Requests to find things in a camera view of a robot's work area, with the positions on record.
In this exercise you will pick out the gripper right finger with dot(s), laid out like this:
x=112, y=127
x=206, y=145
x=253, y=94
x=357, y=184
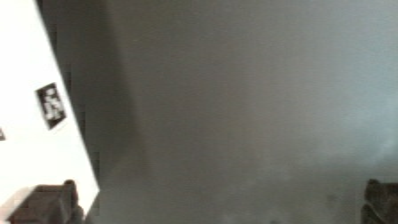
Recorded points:
x=379, y=212

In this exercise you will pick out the white cabinet body box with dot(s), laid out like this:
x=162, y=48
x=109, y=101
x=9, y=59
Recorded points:
x=235, y=97

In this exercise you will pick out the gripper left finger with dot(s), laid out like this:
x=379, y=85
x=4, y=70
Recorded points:
x=50, y=206

